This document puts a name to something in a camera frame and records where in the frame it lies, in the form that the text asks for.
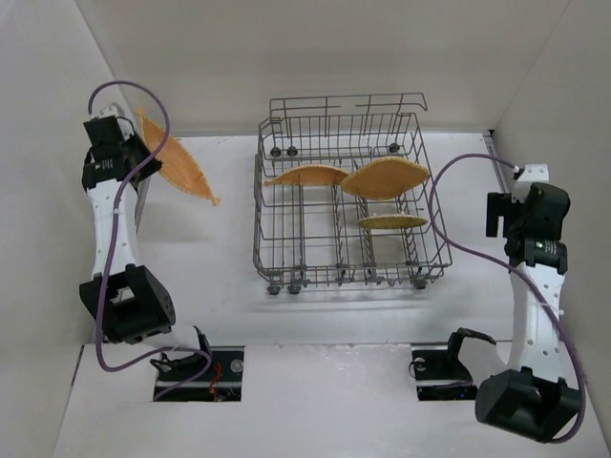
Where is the large woven fish-shaped tray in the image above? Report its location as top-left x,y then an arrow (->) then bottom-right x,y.
137,107 -> 221,206

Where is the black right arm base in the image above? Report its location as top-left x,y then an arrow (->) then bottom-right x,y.
408,327 -> 496,402

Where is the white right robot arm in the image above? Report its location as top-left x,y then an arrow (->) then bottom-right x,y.
474,164 -> 585,444

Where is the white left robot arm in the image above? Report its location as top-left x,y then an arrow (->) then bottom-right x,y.
79,103 -> 176,344

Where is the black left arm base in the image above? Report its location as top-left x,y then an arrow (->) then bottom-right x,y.
149,326 -> 245,403

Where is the small woven fish-shaped tray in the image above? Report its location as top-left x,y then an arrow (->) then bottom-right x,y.
264,164 -> 348,186

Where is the woven leaf-shaped tray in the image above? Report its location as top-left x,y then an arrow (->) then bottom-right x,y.
340,156 -> 430,200

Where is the round woven green plate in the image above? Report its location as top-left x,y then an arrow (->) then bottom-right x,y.
358,214 -> 428,230

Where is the grey wire dish rack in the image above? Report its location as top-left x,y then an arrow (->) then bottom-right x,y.
252,93 -> 453,295

